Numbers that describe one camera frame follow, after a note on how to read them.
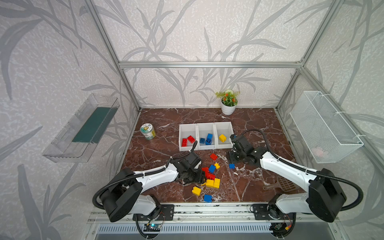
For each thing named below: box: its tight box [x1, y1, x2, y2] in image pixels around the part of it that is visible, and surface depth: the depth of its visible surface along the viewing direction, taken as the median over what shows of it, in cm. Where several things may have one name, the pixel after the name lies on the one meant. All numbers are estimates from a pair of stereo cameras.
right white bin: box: [214, 121, 235, 149], surface depth 103 cm
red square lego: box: [210, 153, 219, 161], surface depth 95 cm
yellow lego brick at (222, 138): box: [218, 134, 227, 143], surface depth 101 cm
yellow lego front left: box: [192, 186, 202, 197], surface depth 80 cm
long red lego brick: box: [187, 135, 196, 144], surface depth 102 cm
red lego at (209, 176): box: [202, 167, 216, 180], surface depth 88 cm
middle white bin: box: [196, 122, 217, 151], surface depth 101 cm
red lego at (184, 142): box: [181, 138, 188, 147], surface depth 101 cm
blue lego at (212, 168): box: [208, 164, 216, 174], surface depth 90 cm
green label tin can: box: [140, 123, 156, 140], surface depth 101 cm
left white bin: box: [178, 123, 198, 152], surface depth 101 cm
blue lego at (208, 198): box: [203, 194, 213, 203], surface depth 80 cm
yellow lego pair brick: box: [206, 178, 221, 189], surface depth 83 cm
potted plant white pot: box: [215, 89, 241, 116], surface depth 110 cm
